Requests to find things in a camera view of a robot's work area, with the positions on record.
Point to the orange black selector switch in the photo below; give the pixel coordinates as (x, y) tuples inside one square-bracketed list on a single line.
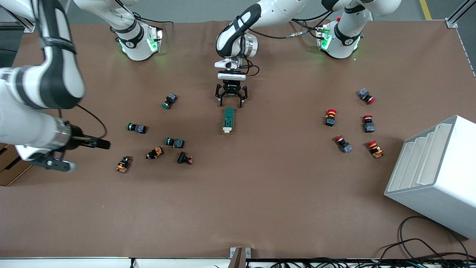
[(124, 164)]

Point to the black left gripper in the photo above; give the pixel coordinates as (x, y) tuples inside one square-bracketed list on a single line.
[(231, 89)]

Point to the red mushroom button blue block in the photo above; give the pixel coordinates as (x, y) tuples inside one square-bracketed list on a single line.
[(366, 96), (368, 123), (343, 144)]

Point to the metal table edge bracket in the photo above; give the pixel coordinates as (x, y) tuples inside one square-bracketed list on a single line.
[(240, 257)]

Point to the green load switch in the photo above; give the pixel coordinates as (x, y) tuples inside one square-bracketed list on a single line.
[(228, 119)]

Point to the black switch red indicator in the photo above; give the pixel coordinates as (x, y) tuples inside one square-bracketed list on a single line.
[(185, 158)]

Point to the white stepped organizer box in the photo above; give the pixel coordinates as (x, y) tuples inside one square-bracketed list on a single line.
[(438, 178)]

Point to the aluminium frame profile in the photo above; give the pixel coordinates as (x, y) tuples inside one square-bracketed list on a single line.
[(15, 24), (459, 13)]

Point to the red button orange block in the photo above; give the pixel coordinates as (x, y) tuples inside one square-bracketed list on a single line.
[(375, 149)]

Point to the green push button switch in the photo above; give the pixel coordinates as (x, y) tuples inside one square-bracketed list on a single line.
[(170, 100), (174, 142), (137, 128)]

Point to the black button orange block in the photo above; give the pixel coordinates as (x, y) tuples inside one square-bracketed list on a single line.
[(155, 152)]

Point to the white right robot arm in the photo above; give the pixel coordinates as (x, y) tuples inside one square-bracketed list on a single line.
[(22, 123)]

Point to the brown cardboard box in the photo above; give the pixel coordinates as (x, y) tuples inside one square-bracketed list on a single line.
[(9, 174)]

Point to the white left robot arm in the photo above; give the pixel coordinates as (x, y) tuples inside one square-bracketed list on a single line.
[(275, 11)]

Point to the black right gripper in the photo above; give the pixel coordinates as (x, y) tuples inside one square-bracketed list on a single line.
[(77, 135)]

